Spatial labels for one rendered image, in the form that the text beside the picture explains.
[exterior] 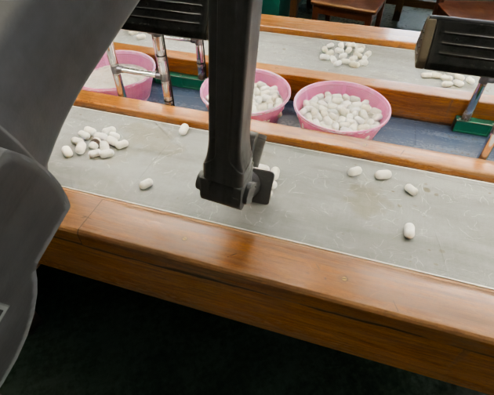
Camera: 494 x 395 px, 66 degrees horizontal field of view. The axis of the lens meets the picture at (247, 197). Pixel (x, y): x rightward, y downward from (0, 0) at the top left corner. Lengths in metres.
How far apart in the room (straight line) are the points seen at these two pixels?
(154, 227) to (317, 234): 0.32
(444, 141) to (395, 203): 0.40
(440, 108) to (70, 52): 1.17
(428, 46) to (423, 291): 0.40
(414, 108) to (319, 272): 0.72
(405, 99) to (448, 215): 0.47
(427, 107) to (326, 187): 0.51
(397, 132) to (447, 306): 0.63
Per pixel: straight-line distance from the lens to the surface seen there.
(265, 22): 1.63
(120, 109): 1.14
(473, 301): 0.75
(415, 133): 1.23
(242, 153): 0.52
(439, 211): 0.90
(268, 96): 1.17
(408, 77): 1.38
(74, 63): 0.18
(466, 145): 1.25
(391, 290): 0.71
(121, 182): 0.92
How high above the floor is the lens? 1.33
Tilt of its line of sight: 45 degrees down
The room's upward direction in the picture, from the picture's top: straight up
